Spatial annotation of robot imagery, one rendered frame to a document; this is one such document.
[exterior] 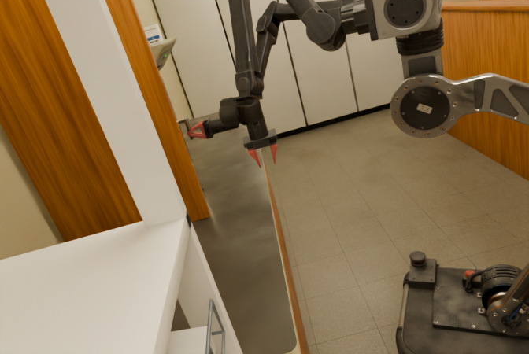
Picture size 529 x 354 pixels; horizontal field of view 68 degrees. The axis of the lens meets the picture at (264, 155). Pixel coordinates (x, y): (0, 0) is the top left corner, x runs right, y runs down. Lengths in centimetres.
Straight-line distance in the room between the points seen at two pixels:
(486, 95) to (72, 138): 121
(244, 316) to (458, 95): 84
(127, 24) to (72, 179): 52
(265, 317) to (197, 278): 43
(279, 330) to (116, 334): 57
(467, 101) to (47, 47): 119
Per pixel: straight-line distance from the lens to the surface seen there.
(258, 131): 113
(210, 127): 155
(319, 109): 460
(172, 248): 40
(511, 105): 129
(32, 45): 129
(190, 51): 440
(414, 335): 175
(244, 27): 117
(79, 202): 140
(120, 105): 41
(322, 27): 104
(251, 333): 88
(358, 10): 103
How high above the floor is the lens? 155
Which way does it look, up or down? 21 degrees down
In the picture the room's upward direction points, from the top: 16 degrees counter-clockwise
